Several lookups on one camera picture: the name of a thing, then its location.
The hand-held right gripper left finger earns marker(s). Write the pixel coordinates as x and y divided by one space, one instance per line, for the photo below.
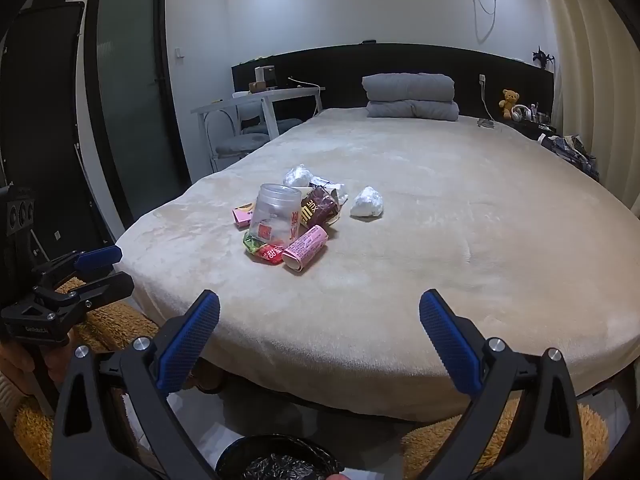
190 345

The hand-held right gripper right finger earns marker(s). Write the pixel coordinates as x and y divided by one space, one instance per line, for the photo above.
450 345

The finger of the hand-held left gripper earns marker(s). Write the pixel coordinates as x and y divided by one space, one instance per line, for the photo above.
107 287
100 257

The green red candy wrapper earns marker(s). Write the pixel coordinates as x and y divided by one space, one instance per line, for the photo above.
262 251

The small pink box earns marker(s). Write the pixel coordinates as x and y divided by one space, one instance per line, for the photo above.
242 216

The pink cake box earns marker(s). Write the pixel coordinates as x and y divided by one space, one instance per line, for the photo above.
305 250

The black trash bin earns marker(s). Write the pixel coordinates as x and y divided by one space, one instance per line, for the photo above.
280 465

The white tissue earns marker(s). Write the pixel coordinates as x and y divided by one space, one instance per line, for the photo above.
367 202

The brown snack packet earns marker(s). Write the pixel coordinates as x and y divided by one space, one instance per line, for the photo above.
317 208

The white plastic bag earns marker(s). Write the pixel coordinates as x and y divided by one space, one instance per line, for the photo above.
300 175

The person's left hand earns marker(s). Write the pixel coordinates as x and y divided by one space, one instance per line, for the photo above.
12 367

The person's left leg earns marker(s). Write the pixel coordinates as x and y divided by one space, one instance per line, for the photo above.
120 325

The person's leg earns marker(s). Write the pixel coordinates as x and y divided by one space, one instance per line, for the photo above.
120 325
500 440

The wooden bed leg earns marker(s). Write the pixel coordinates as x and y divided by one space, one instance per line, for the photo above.
212 377

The beige fleece blanket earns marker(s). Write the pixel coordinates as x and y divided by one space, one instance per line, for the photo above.
450 260

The person's right leg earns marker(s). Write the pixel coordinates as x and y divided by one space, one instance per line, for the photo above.
500 440

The black wardrobe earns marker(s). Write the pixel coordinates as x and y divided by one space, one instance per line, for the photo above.
45 110

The chair with grey cushion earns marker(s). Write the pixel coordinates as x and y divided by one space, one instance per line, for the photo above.
280 124
235 146

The frosted glass door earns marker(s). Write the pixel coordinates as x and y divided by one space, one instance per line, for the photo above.
135 85

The pile of clothes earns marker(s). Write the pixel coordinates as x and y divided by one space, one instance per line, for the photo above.
570 152

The black nightstand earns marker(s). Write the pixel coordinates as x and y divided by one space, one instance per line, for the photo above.
525 129

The folded grey quilt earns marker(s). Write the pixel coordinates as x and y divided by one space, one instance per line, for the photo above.
412 110
407 86

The white headphones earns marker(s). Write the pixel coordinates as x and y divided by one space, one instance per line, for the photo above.
515 115

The white desk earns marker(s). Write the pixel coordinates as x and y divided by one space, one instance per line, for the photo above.
280 94

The small upright box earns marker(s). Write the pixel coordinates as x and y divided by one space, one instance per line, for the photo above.
263 76

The brown teddy bear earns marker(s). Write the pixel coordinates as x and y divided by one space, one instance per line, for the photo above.
510 102

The black headboard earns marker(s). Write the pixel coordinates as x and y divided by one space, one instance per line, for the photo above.
325 70

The black figurine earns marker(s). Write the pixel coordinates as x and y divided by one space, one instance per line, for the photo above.
542 56

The cream curtain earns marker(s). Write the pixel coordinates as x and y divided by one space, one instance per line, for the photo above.
590 60

